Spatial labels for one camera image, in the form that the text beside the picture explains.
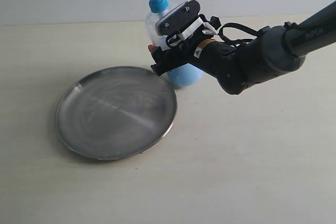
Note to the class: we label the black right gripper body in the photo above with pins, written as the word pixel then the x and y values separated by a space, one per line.
pixel 172 58

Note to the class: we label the blue pump soap bottle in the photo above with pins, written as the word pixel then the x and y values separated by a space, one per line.
pixel 158 9

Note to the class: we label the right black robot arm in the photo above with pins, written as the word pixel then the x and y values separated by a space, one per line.
pixel 237 56

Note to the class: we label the round steel plate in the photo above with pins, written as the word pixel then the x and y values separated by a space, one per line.
pixel 115 113

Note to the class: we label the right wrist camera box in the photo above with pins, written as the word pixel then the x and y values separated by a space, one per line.
pixel 179 18

